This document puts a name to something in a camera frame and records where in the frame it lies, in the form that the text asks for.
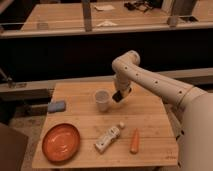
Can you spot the metal post right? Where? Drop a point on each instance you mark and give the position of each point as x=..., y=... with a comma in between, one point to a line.
x=177, y=10

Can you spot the white paper sheet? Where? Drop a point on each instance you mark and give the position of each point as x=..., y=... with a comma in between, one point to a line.
x=103, y=7

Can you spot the crumpled white paper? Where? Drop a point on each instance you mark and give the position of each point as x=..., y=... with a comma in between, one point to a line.
x=106, y=23

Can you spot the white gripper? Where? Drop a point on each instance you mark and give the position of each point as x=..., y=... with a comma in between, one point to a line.
x=124, y=92

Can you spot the wooden board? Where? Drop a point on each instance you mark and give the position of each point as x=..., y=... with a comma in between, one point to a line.
x=140, y=110

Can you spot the blue sponge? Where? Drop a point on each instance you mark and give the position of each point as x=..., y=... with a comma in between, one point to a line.
x=57, y=106

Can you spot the black tools pile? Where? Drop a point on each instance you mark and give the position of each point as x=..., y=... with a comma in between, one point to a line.
x=140, y=5

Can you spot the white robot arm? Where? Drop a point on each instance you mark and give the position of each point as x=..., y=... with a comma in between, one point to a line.
x=196, y=140

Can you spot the metal post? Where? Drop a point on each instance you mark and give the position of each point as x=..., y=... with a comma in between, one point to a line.
x=177, y=10
x=87, y=15

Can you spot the orange carrot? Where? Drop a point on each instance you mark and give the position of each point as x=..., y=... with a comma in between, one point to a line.
x=134, y=147

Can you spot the white bottle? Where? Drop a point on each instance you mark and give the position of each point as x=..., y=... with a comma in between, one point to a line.
x=108, y=137

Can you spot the black eraser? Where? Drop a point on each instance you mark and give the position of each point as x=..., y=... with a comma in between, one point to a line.
x=117, y=97

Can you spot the orange plate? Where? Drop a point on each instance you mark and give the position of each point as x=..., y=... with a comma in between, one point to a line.
x=61, y=143

